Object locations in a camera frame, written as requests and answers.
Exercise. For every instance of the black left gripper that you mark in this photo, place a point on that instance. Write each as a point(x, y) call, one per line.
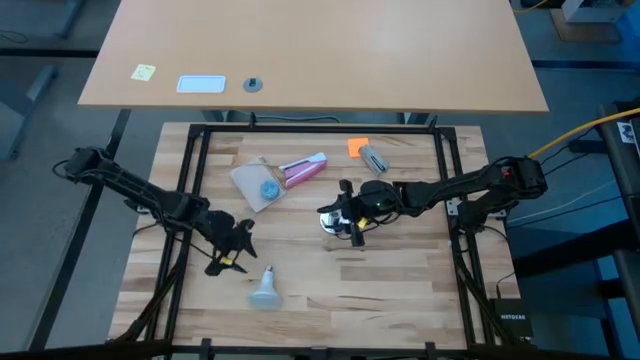
point(220, 232)

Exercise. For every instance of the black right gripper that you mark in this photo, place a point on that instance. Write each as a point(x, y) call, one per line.
point(375, 197)

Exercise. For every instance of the chrome lamp base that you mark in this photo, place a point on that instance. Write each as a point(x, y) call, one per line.
point(330, 221)

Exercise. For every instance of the white reflector lightbulb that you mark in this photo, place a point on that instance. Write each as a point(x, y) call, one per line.
point(265, 295)

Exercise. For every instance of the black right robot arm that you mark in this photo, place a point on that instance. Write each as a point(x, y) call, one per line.
point(475, 182)

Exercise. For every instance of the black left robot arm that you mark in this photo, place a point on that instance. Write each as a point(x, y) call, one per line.
point(130, 182)

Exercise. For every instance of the orange sticky note pad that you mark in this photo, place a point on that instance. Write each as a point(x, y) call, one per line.
point(358, 147)

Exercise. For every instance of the blue round disc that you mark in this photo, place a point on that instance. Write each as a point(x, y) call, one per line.
point(269, 190)

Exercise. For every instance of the light wood desk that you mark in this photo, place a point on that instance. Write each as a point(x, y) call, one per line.
point(325, 50)

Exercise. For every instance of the white rectangular tray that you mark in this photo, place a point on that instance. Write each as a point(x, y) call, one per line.
point(201, 84)

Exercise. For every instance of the yellow sticky note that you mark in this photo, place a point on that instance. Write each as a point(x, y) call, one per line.
point(143, 72)

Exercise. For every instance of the grey desk leg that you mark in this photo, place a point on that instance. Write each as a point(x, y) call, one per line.
point(20, 110)

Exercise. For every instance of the white sticker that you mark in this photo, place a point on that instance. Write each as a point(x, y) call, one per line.
point(626, 132)

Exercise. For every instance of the brown board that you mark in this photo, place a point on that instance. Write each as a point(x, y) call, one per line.
point(585, 32)

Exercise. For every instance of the grey box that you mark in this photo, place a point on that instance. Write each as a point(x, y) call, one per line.
point(595, 10)

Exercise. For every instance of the black metal table frame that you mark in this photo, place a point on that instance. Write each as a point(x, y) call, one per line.
point(320, 129)

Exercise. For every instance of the black Netgear network switch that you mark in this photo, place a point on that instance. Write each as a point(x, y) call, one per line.
point(512, 317)

